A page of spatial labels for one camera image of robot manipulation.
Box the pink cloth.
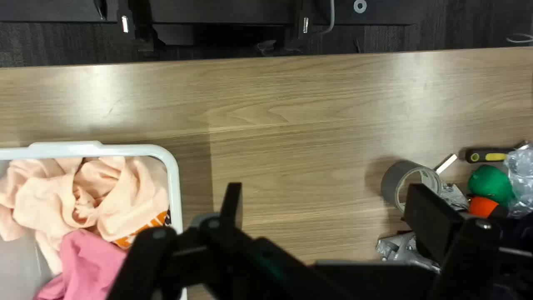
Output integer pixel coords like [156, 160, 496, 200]
[34, 228, 129, 300]

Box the grey duct tape roll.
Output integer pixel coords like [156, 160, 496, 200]
[379, 158, 444, 213]

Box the white hanging cable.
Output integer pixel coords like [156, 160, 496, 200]
[319, 0, 337, 37]

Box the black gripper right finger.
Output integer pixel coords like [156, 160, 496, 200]
[401, 182, 533, 300]

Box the white plastic storage box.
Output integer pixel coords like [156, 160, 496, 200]
[0, 140, 186, 300]

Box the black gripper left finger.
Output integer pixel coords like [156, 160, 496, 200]
[106, 182, 356, 300]

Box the black yellow handle screwdriver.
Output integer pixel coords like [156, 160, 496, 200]
[431, 145, 516, 175]

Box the peach printed t-shirt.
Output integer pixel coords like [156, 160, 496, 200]
[0, 155, 171, 277]

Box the green tape roll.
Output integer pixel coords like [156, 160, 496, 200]
[466, 163, 517, 205]

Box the small orange object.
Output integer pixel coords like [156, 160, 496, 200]
[467, 195, 501, 220]

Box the crumpled clear plastic bottle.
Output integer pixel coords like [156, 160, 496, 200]
[502, 142, 533, 220]

